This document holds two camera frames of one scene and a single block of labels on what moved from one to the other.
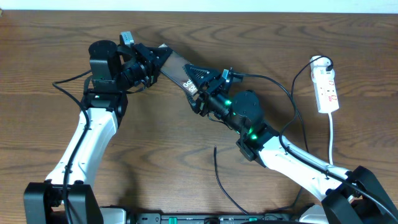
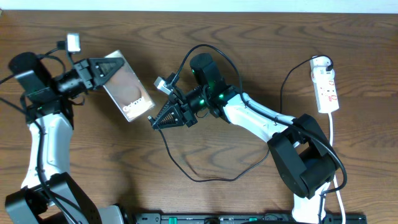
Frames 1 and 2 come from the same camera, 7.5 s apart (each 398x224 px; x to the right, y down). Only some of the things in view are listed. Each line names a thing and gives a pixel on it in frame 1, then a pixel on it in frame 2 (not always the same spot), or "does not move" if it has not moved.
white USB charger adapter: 318,67 does not move
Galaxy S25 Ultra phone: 173,69 to 128,91
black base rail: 202,218 does not move
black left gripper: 151,59 to 94,76
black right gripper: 217,85 to 171,106
